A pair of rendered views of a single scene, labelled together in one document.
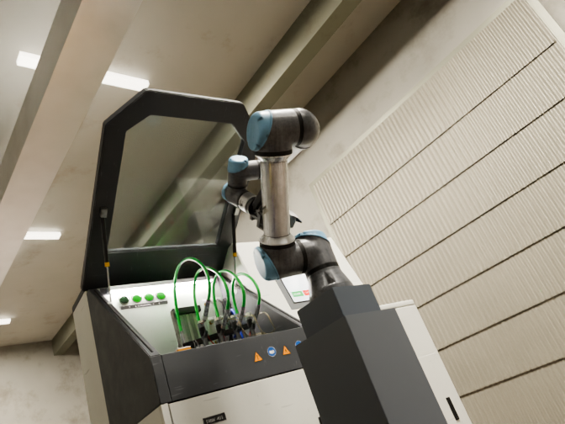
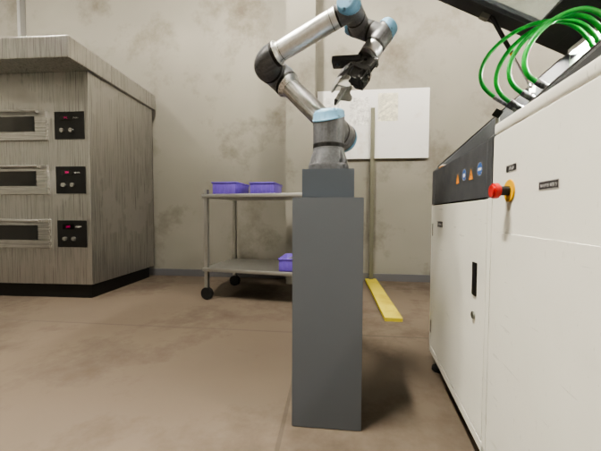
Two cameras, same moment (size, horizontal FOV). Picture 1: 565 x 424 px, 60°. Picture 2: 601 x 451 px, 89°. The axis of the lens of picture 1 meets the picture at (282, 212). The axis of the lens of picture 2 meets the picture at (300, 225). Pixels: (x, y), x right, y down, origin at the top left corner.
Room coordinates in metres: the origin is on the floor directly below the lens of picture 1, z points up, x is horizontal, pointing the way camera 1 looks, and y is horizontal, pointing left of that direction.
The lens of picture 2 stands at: (2.42, -0.83, 0.75)
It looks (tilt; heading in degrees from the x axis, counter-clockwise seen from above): 2 degrees down; 143
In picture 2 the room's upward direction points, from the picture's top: straight up
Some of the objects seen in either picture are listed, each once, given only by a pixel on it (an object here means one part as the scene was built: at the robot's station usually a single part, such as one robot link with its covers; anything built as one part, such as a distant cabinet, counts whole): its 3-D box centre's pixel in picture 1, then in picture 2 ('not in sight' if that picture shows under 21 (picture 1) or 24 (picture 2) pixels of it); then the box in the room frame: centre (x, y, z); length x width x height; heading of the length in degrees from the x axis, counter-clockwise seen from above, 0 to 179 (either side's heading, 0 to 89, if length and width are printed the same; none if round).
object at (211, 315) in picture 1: (219, 320); not in sight; (2.41, 0.49, 1.20); 0.13 x 0.03 x 0.31; 131
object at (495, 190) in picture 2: not in sight; (500, 191); (2.14, -0.02, 0.80); 0.05 x 0.04 x 0.05; 131
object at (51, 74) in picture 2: not in sight; (46, 182); (-1.50, -0.99, 1.05); 1.57 x 1.21 x 2.10; 48
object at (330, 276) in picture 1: (327, 283); (328, 158); (1.58, -0.05, 0.95); 0.15 x 0.15 x 0.10
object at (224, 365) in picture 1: (242, 361); (459, 181); (1.87, 0.34, 0.87); 0.62 x 0.04 x 0.16; 131
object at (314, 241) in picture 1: (313, 252); (329, 127); (1.57, -0.05, 1.07); 0.13 x 0.12 x 0.14; 117
